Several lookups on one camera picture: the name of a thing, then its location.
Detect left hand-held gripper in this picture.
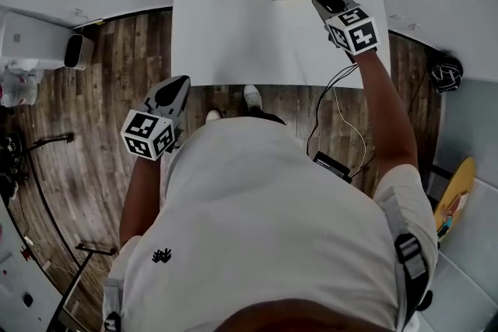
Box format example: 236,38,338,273
120,75,191,162

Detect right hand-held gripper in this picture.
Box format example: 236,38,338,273
312,0,381,64

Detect person's right forearm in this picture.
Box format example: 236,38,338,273
352,48,419,178

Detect person's left forearm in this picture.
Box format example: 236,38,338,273
118,155,163,248

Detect person's right white shoe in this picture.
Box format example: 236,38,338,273
243,84,264,110

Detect person's black trousers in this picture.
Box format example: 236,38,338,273
247,107,287,125

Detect white space heater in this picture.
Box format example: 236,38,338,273
63,33,96,71

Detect black tripod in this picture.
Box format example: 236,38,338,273
25,131,75,152

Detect white cardboard box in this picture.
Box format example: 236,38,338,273
0,10,73,71

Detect pack of water bottles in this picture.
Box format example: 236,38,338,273
0,65,44,108

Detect person's white t-shirt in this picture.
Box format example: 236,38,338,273
103,116,439,332

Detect black round device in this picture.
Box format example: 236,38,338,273
0,130,24,172

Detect black light stand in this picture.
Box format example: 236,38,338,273
46,243,117,332

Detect round yellow table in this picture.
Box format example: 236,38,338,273
433,156,477,244

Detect pink paper sheet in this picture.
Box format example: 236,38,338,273
446,191,471,217

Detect white side table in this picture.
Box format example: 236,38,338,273
0,197,65,332

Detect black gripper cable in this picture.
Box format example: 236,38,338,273
306,63,359,157

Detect thin white cable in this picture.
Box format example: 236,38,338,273
331,86,369,176

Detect black white cable bundle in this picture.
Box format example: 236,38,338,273
429,56,465,94

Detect black recorder box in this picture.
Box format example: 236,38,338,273
312,150,353,184

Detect black cable with inline plug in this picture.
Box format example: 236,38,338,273
352,153,377,178

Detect grey harness strap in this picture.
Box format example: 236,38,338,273
101,278,125,332
375,186,431,323

